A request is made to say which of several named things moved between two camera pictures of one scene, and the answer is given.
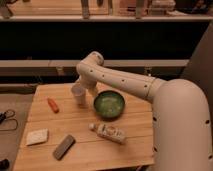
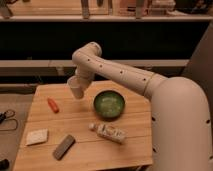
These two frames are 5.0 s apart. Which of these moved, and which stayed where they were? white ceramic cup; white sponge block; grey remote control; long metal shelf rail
Moved: white ceramic cup
Stayed: white sponge block; long metal shelf rail; grey remote control
